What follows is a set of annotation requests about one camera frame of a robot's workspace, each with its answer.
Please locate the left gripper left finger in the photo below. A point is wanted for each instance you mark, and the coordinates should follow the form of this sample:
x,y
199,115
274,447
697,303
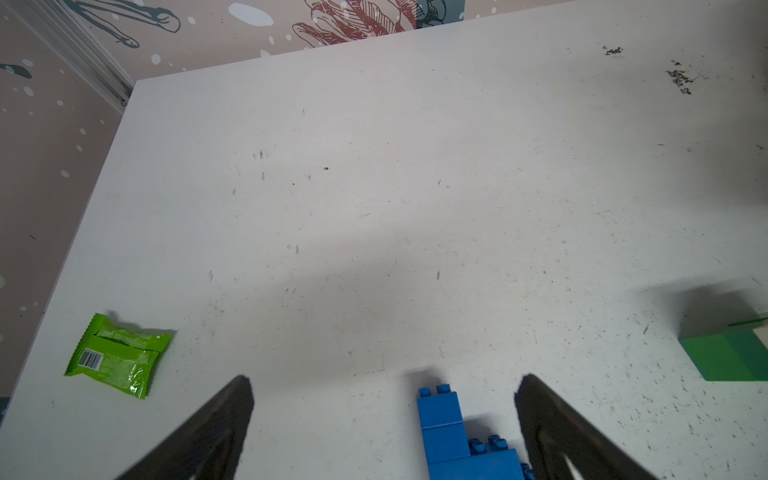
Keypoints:
x,y
206,446

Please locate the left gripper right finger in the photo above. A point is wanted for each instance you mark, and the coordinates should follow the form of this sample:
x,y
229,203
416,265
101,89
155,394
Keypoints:
x,y
561,442

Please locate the long blue lego brick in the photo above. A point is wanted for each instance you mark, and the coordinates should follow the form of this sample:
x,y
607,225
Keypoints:
x,y
451,454

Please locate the long green lego brick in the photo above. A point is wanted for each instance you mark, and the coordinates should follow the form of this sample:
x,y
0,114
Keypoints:
x,y
737,353

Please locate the green snack packet on table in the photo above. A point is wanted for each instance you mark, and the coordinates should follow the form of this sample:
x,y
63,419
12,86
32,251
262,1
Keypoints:
x,y
119,357

